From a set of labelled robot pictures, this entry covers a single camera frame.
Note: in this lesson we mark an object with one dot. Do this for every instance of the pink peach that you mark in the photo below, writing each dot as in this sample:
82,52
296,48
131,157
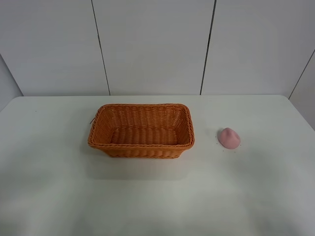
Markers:
229,139

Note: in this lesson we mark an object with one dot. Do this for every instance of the orange woven plastic basket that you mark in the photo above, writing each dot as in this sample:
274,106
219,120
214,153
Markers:
162,131

